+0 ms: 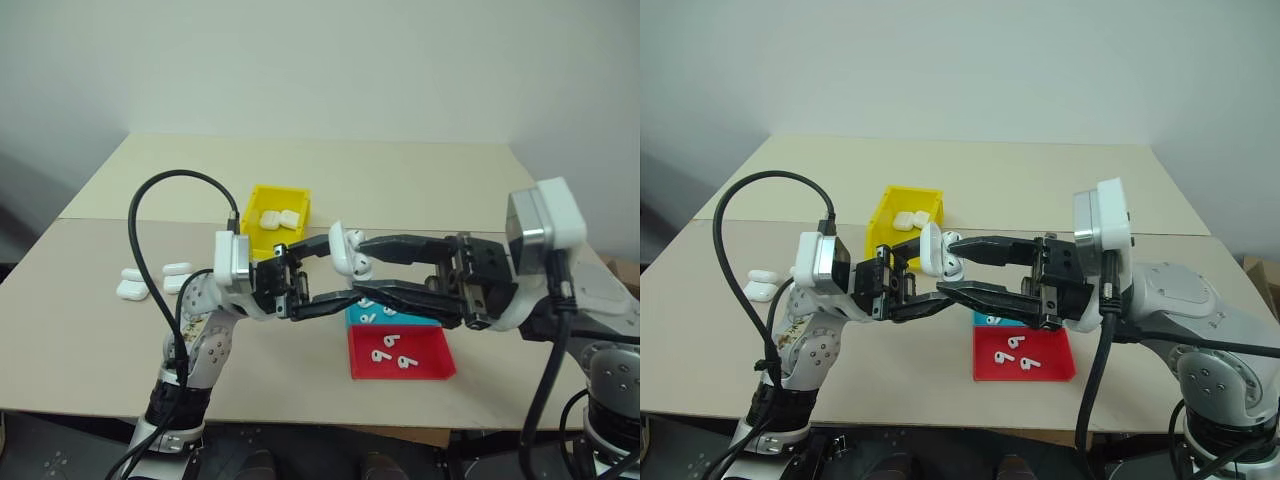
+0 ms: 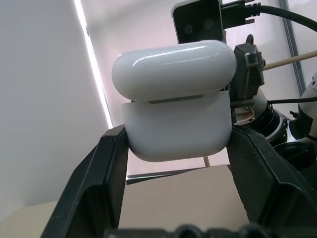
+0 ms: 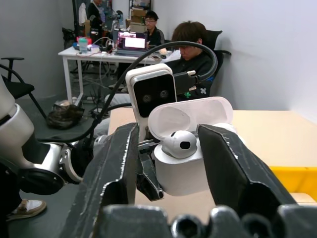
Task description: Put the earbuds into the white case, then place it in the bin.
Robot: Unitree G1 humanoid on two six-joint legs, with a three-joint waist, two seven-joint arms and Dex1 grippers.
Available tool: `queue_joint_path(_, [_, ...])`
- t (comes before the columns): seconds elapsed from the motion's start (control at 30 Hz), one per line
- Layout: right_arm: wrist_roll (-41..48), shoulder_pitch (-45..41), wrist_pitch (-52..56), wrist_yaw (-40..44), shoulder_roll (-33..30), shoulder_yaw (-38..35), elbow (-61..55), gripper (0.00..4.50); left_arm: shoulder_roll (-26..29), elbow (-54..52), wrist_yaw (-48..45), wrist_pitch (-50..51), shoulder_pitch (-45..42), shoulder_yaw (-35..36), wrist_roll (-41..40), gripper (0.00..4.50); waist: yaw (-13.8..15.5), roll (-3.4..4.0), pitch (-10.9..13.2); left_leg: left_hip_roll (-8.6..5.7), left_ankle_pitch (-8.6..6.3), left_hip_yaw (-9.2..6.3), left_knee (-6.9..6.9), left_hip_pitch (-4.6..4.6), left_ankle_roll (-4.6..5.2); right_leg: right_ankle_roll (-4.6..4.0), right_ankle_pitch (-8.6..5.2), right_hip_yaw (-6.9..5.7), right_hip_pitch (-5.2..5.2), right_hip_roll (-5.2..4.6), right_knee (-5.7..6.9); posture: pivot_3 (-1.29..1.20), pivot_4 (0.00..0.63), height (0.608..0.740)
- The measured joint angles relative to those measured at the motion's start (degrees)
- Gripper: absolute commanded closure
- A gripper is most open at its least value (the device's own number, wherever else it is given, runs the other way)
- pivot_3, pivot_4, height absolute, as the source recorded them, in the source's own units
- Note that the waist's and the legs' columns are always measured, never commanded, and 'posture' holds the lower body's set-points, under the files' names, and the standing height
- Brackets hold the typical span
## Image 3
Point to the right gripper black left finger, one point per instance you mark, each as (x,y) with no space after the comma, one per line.
(111,168)

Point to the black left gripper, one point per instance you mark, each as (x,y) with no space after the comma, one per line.
(147,147)

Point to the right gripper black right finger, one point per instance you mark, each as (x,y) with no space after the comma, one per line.
(230,163)

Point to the white earbud case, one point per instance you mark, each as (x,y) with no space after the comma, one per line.
(180,173)

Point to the white earbud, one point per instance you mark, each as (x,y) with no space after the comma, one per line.
(175,146)

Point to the yellow plastic bin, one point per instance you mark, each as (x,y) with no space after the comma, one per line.
(294,181)

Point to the dark camouflage bag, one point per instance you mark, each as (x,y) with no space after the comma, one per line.
(64,115)

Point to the tan white sneaker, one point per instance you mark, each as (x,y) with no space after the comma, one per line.
(29,208)

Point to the silver white robot body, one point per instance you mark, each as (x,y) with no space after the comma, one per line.
(15,129)

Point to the person in black jacket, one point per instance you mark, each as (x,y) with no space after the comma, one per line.
(195,64)

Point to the black office chair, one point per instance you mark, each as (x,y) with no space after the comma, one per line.
(218,42)

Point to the white desk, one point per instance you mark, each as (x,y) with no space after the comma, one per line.
(69,53)

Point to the black visitor chair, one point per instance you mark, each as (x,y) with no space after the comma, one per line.
(17,86)

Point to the teal drinking bottle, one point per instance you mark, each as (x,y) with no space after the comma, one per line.
(83,45)

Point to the open laptop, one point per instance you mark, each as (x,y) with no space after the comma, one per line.
(131,42)

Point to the person with glasses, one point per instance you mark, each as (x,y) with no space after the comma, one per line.
(154,29)

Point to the standing person dark clothes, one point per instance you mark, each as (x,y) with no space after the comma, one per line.
(95,15)

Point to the shelf with cardboard boxes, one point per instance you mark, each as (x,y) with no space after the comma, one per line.
(137,15)

